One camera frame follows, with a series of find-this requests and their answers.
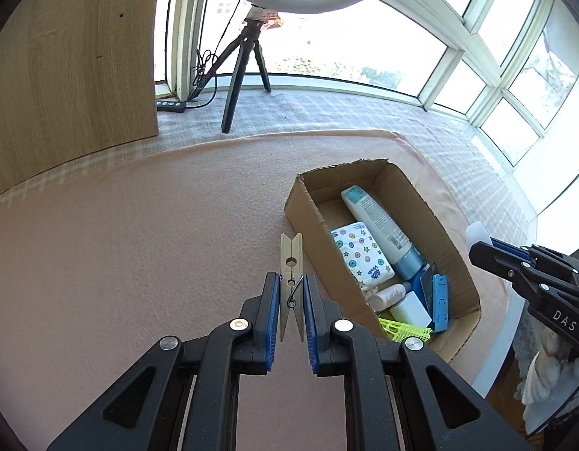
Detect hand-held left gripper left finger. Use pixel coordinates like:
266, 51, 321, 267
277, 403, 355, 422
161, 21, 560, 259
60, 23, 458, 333
47, 271, 282, 451

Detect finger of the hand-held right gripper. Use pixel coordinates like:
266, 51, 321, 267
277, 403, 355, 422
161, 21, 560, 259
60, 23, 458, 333
489, 239, 579, 276
468, 241, 579, 309

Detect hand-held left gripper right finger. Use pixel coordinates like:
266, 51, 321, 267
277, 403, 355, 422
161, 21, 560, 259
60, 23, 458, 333
303, 275, 530, 451

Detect small white cap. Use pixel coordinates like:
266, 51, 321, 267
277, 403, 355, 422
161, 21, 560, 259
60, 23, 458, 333
465, 221, 496, 248

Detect wooden clothespin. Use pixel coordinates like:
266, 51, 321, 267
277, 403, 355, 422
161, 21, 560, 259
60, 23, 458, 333
279, 232, 305, 343

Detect blue phone stand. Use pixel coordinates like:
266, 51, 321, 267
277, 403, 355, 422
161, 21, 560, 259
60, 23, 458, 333
430, 273, 450, 334

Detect small pink bottle grey cap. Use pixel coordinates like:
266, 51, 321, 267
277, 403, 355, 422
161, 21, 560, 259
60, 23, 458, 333
367, 283, 411, 313

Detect patterned tissue pack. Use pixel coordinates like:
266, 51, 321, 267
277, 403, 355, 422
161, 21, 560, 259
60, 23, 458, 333
330, 222, 395, 292

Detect black card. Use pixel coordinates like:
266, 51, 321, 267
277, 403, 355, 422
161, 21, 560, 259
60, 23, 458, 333
418, 263, 436, 320

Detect yellow-green plastic comb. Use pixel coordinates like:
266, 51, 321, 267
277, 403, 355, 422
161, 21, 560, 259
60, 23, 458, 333
378, 317, 433, 344

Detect white soap block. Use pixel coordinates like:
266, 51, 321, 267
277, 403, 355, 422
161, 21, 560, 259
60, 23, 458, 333
388, 291, 433, 327

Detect white lotion bottle blue cap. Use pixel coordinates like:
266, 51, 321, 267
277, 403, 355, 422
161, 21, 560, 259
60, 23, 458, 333
341, 186, 426, 280

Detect cardboard box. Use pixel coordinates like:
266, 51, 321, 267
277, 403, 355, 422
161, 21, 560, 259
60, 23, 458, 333
284, 159, 482, 363

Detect person's right hand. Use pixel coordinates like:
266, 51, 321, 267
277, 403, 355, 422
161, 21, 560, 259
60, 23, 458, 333
520, 329, 577, 407

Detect pink mat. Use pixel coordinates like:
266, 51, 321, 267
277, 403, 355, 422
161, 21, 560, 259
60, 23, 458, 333
0, 129, 511, 451

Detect checked cloth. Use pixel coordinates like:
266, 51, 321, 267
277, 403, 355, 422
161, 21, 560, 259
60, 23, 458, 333
0, 88, 540, 264

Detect black tripod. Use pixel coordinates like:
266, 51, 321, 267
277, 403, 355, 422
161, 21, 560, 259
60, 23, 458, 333
202, 18, 273, 133

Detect crumpled pink wrapper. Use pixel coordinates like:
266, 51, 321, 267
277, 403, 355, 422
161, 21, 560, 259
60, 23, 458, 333
245, 6, 286, 30

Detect large wooden board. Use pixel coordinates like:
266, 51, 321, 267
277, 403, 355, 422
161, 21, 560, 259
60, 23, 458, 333
0, 0, 161, 200

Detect black ring light cable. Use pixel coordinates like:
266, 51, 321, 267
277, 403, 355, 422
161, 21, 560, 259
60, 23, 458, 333
192, 0, 283, 109

